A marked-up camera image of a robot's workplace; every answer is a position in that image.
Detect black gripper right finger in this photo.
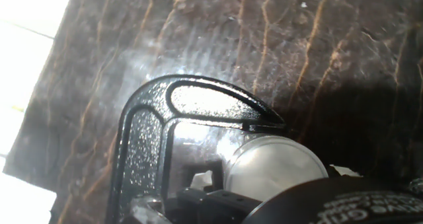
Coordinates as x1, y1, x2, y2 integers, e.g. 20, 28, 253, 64
408, 178, 423, 195

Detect gripper left finger with silver pad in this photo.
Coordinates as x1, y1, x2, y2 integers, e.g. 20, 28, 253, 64
120, 188, 262, 224

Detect translucent white plastic lid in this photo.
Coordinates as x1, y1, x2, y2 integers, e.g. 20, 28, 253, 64
224, 134, 328, 202

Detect black metal C-clamp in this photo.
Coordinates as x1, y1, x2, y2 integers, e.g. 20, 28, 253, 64
105, 74, 287, 224

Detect dark marble pattern mat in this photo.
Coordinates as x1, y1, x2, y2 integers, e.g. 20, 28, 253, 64
3, 0, 423, 224

